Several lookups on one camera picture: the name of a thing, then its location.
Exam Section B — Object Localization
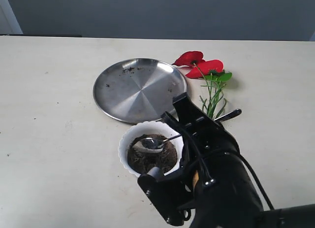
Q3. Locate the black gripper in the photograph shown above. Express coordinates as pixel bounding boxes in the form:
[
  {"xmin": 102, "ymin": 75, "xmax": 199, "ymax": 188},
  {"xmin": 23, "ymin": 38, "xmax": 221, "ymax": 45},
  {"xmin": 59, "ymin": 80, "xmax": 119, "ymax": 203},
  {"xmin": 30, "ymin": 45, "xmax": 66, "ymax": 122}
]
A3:
[{"xmin": 172, "ymin": 92, "xmax": 241, "ymax": 189}]

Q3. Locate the red artificial flower green stem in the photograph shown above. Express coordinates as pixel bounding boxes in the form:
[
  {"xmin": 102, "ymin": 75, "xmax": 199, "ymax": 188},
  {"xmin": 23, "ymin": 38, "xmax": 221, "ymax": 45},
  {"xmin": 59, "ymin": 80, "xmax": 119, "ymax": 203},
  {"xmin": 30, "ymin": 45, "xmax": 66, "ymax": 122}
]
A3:
[{"xmin": 173, "ymin": 51, "xmax": 232, "ymax": 120}]

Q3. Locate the silver metal spoon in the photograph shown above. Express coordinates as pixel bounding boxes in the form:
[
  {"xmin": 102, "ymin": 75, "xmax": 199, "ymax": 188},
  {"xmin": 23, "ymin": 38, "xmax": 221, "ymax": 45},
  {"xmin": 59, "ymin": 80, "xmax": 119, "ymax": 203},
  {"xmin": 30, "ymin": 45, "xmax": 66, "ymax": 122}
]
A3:
[{"xmin": 133, "ymin": 109, "xmax": 242, "ymax": 153}]

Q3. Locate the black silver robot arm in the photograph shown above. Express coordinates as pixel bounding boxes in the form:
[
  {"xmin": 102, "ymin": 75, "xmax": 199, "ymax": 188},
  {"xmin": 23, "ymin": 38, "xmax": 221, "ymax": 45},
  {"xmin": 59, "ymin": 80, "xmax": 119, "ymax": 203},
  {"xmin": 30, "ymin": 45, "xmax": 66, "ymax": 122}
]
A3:
[{"xmin": 173, "ymin": 93, "xmax": 315, "ymax": 228}]

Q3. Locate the white scalloped flower pot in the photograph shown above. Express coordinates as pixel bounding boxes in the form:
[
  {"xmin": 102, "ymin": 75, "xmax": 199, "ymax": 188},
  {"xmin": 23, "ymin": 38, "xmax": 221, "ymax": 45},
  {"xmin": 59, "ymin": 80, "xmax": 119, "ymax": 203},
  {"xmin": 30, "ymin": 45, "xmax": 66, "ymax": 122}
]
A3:
[{"xmin": 118, "ymin": 121, "xmax": 178, "ymax": 177}]

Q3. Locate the dark brown soil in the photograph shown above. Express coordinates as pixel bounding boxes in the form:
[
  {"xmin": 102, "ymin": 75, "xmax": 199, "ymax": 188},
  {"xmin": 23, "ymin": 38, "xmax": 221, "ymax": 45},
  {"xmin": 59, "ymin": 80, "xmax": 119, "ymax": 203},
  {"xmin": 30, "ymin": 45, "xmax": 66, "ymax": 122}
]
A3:
[{"xmin": 127, "ymin": 134, "xmax": 178, "ymax": 174}]

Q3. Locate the round stainless steel plate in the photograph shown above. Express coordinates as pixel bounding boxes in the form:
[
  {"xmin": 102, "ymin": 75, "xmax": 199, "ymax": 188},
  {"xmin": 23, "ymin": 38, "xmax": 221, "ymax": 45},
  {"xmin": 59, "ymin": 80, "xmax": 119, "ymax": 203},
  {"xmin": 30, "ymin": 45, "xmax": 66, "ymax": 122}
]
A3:
[{"xmin": 93, "ymin": 58, "xmax": 188, "ymax": 124}]

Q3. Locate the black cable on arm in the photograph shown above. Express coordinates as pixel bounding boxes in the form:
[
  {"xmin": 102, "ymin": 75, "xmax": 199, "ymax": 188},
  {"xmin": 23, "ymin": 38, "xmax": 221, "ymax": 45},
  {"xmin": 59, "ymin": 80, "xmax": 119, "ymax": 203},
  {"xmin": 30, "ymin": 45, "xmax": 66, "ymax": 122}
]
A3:
[{"xmin": 161, "ymin": 111, "xmax": 275, "ymax": 211}]

